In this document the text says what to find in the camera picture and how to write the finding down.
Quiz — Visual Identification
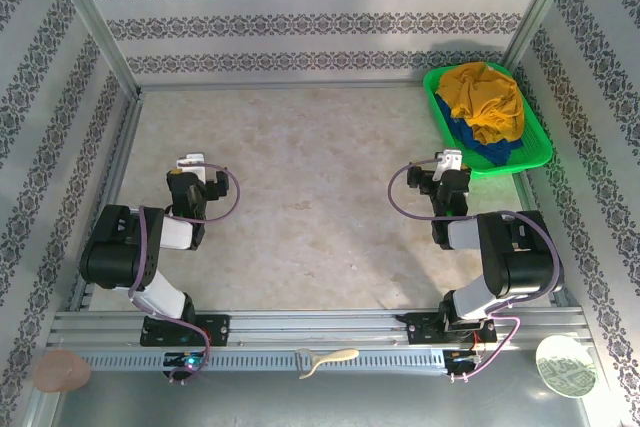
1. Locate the yellow t-shirt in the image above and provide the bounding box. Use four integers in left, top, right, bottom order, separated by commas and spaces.
434, 61, 525, 146

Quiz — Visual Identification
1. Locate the blue t-shirt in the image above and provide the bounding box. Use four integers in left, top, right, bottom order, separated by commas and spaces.
438, 96, 524, 167

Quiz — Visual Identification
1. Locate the green plastic mesh basket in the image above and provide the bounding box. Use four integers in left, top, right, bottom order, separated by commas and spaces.
422, 61, 554, 181

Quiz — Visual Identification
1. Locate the small circuit board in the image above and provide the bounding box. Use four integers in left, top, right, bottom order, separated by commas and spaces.
449, 349, 485, 366
163, 352, 207, 369

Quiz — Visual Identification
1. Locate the cream plastic peeler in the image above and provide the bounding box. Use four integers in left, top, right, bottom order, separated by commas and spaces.
294, 347, 361, 381

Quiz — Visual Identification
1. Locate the round QR code disc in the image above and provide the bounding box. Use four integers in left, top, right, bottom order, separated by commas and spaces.
534, 335, 599, 398

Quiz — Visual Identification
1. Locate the translucent pink cup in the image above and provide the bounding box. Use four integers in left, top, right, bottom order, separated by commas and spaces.
32, 350, 93, 393

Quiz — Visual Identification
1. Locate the grey metal sheet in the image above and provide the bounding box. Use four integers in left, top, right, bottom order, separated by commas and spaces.
49, 371, 594, 427

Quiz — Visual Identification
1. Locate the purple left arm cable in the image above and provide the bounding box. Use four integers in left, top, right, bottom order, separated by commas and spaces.
127, 163, 242, 384

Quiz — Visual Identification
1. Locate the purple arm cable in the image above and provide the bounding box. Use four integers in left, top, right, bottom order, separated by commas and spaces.
388, 159, 566, 383
127, 163, 242, 384

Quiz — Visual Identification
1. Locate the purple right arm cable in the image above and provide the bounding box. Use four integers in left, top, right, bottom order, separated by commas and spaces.
388, 159, 566, 383

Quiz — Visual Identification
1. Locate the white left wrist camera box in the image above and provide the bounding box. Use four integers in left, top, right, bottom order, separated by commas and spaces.
174, 152, 207, 182

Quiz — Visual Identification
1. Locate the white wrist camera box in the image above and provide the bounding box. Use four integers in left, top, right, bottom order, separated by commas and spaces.
432, 148, 464, 182
174, 152, 207, 182

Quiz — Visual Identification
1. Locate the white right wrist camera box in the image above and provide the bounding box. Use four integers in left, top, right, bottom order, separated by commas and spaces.
432, 148, 464, 182

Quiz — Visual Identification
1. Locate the aluminium frame rail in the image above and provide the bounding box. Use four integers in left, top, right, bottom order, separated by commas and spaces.
514, 171, 581, 308
69, 91, 146, 311

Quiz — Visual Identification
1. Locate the aluminium frame bar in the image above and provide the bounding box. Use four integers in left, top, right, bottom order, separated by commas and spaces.
137, 79, 431, 93

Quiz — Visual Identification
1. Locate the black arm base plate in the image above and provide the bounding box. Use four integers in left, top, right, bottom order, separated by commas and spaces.
405, 312, 499, 346
139, 314, 231, 348

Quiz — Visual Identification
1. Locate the wide grooved aluminium rail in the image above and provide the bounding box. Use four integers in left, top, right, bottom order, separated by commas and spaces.
47, 309, 589, 348

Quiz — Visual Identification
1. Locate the slotted grey cable duct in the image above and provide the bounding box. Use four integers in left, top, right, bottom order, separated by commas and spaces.
79, 349, 446, 373

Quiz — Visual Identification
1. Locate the aluminium frame post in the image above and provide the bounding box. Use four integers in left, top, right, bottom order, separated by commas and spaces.
501, 0, 585, 71
42, 0, 146, 101

